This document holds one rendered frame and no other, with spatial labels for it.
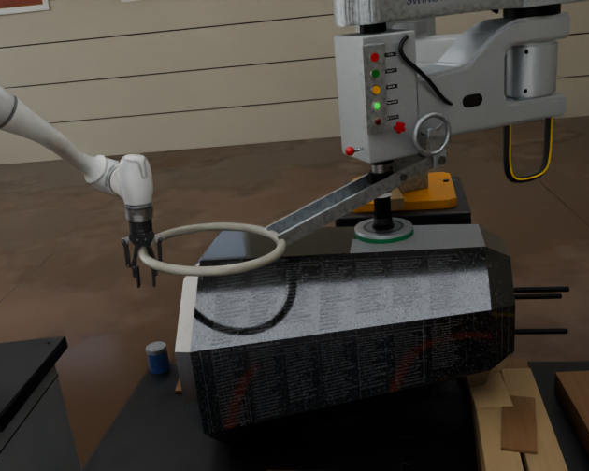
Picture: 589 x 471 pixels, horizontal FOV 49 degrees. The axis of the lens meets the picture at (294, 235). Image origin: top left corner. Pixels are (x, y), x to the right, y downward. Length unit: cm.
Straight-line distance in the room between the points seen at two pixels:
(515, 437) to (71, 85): 758
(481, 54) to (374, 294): 91
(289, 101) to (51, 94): 309
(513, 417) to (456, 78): 118
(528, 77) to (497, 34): 23
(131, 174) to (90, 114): 687
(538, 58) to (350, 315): 116
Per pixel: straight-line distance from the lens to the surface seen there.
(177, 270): 197
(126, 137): 883
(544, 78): 259
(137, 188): 208
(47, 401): 192
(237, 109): 842
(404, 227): 239
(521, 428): 237
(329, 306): 219
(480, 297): 221
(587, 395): 281
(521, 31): 249
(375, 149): 219
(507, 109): 249
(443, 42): 276
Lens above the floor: 165
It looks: 20 degrees down
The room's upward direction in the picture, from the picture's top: 6 degrees counter-clockwise
